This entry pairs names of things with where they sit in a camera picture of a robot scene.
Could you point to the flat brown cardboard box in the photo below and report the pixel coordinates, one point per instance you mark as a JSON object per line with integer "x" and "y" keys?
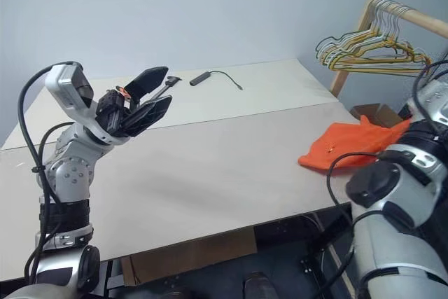
{"x": 192, "y": 253}

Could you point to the dark rounded shape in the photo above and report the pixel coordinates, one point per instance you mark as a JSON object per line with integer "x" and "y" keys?
{"x": 258, "y": 285}

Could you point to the open brown cardboard box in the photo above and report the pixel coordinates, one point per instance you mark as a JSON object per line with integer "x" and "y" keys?
{"x": 381, "y": 111}

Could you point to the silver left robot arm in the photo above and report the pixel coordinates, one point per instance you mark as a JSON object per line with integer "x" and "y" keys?
{"x": 70, "y": 176}

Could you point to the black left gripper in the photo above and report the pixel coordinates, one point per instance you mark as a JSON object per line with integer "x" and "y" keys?
{"x": 112, "y": 113}

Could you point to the light wooden slat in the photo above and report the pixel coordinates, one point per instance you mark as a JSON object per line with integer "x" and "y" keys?
{"x": 341, "y": 271}

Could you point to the bundle of clothes hangers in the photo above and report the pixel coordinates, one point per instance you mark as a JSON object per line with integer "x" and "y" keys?
{"x": 332, "y": 52}

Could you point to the orange shorts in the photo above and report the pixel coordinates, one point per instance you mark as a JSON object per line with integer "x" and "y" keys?
{"x": 350, "y": 141}

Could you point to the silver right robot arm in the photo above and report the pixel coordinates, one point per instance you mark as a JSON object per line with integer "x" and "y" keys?
{"x": 385, "y": 243}

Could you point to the wooden clothes rack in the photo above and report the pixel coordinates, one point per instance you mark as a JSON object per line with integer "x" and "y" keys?
{"x": 416, "y": 17}

